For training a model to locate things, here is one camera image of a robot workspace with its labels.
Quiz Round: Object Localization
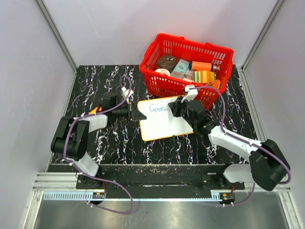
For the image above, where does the orange bottle blue cap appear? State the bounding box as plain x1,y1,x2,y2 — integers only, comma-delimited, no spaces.
189,61,213,71

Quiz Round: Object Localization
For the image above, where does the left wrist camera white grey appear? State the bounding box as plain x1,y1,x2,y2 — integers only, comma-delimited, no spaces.
121,87,134,104

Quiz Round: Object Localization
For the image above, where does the wrist camera white grey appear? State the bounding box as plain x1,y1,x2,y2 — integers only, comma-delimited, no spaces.
181,84,198,103
121,87,134,104

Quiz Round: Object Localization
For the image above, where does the striped sponge pack in basket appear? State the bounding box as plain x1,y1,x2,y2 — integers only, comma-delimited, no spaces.
194,70,216,83

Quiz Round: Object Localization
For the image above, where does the red plastic shopping basket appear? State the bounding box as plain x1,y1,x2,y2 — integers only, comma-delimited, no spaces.
139,33,234,97

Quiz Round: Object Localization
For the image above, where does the pink white round item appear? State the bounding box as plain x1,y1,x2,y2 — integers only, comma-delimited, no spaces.
155,68,171,76

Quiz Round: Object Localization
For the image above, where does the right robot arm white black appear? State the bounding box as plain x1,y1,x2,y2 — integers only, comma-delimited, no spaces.
168,97,291,191

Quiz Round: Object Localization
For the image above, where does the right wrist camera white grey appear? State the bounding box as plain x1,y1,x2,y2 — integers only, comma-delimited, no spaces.
181,84,198,103

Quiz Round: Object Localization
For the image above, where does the teal white small box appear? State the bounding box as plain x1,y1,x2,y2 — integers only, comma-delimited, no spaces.
170,59,189,79

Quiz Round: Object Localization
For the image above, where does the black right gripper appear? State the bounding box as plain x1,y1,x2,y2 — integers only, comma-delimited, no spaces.
169,95,196,129

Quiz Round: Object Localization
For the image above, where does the brown round chocolate item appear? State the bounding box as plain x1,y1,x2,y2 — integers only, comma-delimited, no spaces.
157,54,177,71

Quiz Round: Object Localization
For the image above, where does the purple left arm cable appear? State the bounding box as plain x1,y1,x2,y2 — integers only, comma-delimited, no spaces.
63,75,133,179

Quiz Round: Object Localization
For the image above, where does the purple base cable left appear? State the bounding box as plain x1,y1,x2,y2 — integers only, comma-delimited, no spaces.
87,177,134,215

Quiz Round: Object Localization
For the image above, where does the orange green sponge pack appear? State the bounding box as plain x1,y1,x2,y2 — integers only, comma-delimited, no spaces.
89,106,102,115

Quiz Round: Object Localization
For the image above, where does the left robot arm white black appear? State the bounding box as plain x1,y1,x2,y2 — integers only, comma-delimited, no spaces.
51,93,147,189

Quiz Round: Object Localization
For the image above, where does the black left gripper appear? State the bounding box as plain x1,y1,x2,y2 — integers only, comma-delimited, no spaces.
112,101,146,122

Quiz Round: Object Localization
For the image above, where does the white board yellow frame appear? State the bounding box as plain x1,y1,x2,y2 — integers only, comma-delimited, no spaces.
137,96,193,142

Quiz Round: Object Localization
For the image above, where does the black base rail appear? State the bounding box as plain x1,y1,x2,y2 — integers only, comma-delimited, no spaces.
76,164,246,198

